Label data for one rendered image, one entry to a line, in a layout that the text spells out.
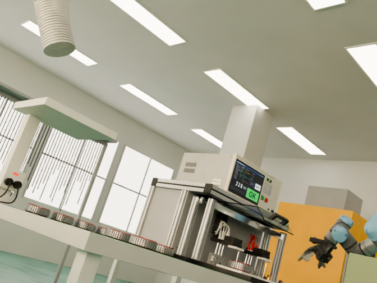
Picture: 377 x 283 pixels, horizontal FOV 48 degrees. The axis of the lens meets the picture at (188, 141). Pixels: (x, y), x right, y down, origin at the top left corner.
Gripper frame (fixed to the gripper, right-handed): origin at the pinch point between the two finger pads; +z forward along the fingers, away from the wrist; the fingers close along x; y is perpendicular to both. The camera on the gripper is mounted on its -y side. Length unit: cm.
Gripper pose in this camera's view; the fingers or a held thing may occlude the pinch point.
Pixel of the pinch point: (307, 264)
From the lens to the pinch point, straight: 252.1
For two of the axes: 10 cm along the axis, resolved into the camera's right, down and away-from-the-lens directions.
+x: 8.6, 3.8, 3.4
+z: -4.9, 8.1, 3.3
